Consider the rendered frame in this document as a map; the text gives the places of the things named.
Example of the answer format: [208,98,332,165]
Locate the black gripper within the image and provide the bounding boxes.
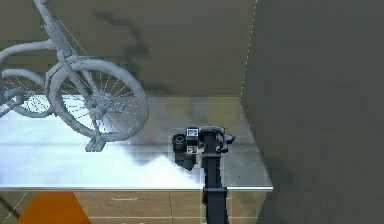
[171,133,199,172]

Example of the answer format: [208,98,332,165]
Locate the wooden drawer cabinet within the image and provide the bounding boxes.
[0,96,274,224]

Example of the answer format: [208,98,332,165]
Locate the grey bicycle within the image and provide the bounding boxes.
[0,0,150,153]

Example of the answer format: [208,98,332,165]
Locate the orange flat shape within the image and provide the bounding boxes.
[16,191,92,224]

